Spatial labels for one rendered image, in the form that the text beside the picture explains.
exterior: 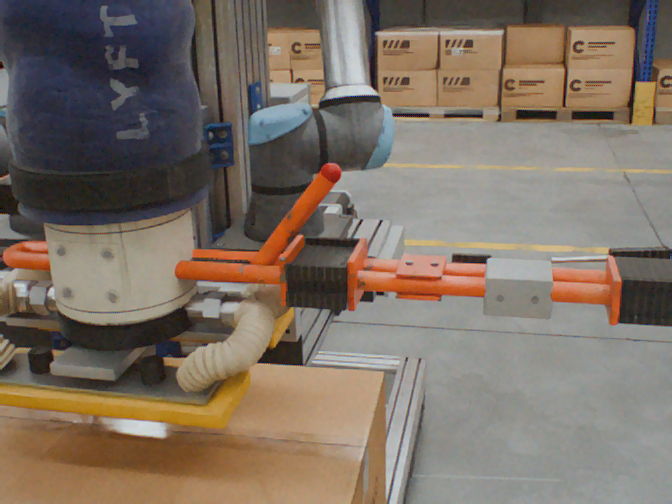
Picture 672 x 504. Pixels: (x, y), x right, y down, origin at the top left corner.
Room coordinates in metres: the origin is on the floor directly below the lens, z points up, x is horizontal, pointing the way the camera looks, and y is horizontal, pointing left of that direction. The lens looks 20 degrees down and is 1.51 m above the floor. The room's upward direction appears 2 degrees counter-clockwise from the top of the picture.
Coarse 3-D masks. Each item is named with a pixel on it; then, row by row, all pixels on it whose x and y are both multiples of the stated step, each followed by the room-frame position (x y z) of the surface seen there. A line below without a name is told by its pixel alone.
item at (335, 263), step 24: (312, 240) 0.89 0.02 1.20; (336, 240) 0.89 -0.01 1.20; (360, 240) 0.87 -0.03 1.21; (288, 264) 0.81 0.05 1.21; (312, 264) 0.80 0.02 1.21; (336, 264) 0.82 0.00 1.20; (360, 264) 0.83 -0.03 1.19; (288, 288) 0.81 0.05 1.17; (312, 288) 0.81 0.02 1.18; (336, 288) 0.80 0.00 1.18
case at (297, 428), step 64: (256, 384) 1.01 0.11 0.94; (320, 384) 1.01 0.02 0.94; (384, 384) 1.03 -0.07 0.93; (0, 448) 0.87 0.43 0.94; (64, 448) 0.86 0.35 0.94; (128, 448) 0.86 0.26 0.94; (192, 448) 0.86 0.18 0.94; (256, 448) 0.85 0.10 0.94; (320, 448) 0.85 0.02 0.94; (384, 448) 1.02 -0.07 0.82
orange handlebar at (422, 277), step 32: (32, 256) 0.90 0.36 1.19; (192, 256) 0.90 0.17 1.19; (224, 256) 0.89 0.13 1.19; (416, 256) 0.85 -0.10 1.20; (384, 288) 0.80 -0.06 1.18; (416, 288) 0.79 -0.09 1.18; (448, 288) 0.78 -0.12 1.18; (480, 288) 0.78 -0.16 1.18; (576, 288) 0.76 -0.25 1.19; (608, 288) 0.75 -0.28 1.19
